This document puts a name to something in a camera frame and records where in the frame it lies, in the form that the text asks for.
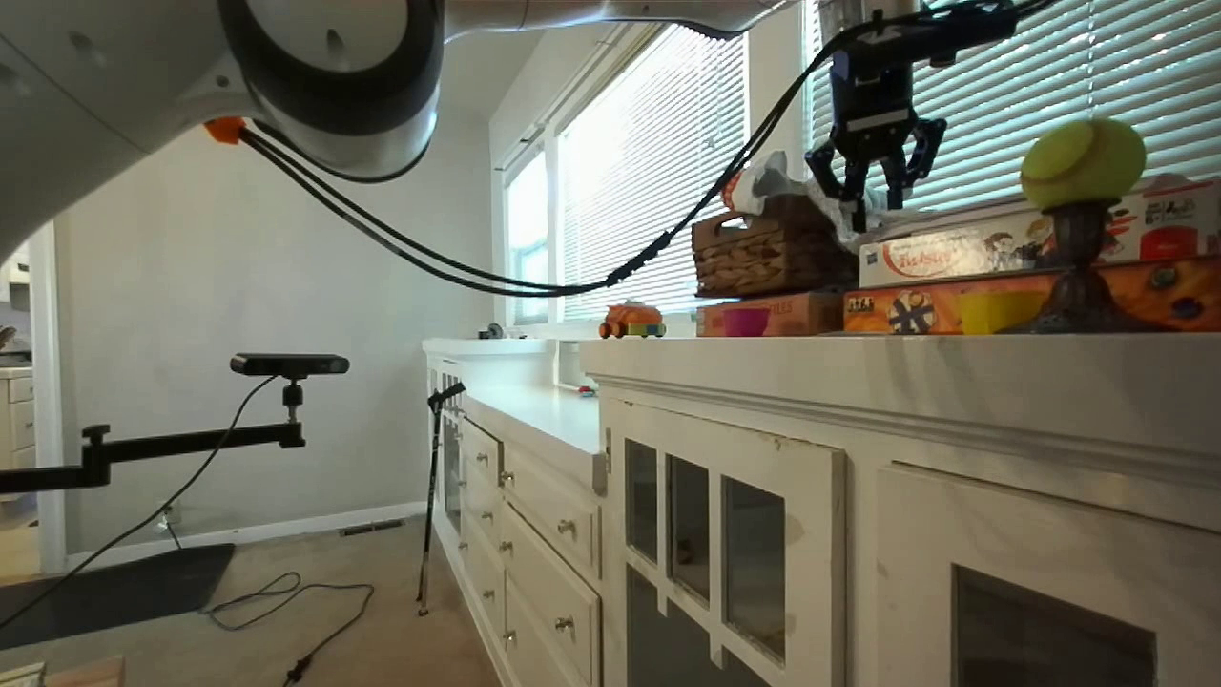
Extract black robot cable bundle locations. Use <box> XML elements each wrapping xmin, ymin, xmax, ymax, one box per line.
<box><xmin>232</xmin><ymin>11</ymin><xmax>920</xmax><ymax>303</ymax></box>

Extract brown flat game box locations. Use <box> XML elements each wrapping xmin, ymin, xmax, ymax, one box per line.
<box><xmin>695</xmin><ymin>291</ymin><xmax>851</xmax><ymax>342</ymax></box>

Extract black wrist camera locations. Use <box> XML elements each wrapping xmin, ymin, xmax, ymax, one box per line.
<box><xmin>908</xmin><ymin>0</ymin><xmax>1060</xmax><ymax>65</ymax></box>

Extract tall white glass-door cabinet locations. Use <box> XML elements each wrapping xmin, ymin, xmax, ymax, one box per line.
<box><xmin>576</xmin><ymin>331</ymin><xmax>1221</xmax><ymax>687</ymax></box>

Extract white Twister game box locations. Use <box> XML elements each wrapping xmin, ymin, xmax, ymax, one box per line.
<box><xmin>856</xmin><ymin>177</ymin><xmax>1221</xmax><ymax>295</ymax></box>

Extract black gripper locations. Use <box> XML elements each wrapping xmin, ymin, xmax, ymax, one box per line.
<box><xmin>805</xmin><ymin>14</ymin><xmax>955</xmax><ymax>235</ymax></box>

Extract black stereo camera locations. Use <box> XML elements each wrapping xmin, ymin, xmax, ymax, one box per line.
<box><xmin>228</xmin><ymin>352</ymin><xmax>355</xmax><ymax>380</ymax></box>

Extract dark metal candle holder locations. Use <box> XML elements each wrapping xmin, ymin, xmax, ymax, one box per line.
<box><xmin>1013</xmin><ymin>198</ymin><xmax>1137</xmax><ymax>338</ymax></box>

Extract yellow-green tennis ball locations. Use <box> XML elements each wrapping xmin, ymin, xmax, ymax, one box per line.
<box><xmin>1020</xmin><ymin>116</ymin><xmax>1152</xmax><ymax>212</ymax></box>

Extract orange toy car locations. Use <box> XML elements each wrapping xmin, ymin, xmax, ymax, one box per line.
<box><xmin>594</xmin><ymin>298</ymin><xmax>673</xmax><ymax>342</ymax></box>

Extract narrow white window blinds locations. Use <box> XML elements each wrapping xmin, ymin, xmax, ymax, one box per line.
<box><xmin>553</xmin><ymin>28</ymin><xmax>752</xmax><ymax>323</ymax></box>

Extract black floor cable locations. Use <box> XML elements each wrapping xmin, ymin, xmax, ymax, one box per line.
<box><xmin>204</xmin><ymin>570</ymin><xmax>383</xmax><ymax>687</ymax></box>

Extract low white drawer cabinet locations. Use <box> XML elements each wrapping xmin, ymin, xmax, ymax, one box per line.
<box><xmin>419</xmin><ymin>336</ymin><xmax>609</xmax><ymax>687</ymax></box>

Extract black camera cable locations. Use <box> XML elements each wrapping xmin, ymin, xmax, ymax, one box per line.
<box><xmin>0</xmin><ymin>373</ymin><xmax>285</xmax><ymax>632</ymax></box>

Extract thin black stand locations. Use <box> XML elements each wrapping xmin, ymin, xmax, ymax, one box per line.
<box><xmin>412</xmin><ymin>373</ymin><xmax>468</xmax><ymax>620</ymax></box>

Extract black stand base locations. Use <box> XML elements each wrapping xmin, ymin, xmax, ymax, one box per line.
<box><xmin>0</xmin><ymin>541</ymin><xmax>241</xmax><ymax>653</ymax></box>

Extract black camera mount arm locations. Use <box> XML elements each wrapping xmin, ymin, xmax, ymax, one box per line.
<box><xmin>0</xmin><ymin>373</ymin><xmax>308</xmax><ymax>499</ymax></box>

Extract brown wicker basket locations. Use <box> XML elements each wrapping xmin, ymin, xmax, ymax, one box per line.
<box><xmin>688</xmin><ymin>191</ymin><xmax>864</xmax><ymax>303</ymax></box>

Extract blue orange puzzle box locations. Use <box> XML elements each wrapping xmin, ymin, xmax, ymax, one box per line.
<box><xmin>838</xmin><ymin>254</ymin><xmax>1221</xmax><ymax>338</ymax></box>

